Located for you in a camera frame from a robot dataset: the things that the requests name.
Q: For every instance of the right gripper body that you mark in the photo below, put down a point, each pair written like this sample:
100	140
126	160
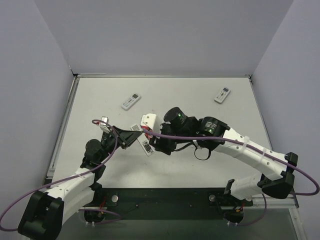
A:
158	143

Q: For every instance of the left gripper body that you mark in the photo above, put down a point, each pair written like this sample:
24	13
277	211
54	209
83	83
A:
121	137

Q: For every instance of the white remote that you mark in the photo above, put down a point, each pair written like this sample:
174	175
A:
221	95
143	140
131	101

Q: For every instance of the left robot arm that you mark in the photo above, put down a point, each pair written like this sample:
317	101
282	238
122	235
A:
48	210

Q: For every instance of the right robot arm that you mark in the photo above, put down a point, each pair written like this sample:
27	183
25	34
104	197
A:
275	178

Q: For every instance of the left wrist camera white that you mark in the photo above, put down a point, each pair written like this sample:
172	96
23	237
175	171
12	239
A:
105	122

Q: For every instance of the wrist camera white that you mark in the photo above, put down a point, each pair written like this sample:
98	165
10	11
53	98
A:
151	122
105	122

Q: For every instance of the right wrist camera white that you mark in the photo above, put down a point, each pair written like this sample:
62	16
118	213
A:
151	122

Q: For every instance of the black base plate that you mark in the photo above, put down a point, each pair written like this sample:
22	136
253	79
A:
165	203

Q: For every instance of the aluminium front rail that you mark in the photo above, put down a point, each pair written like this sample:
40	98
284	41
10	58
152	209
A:
257	202

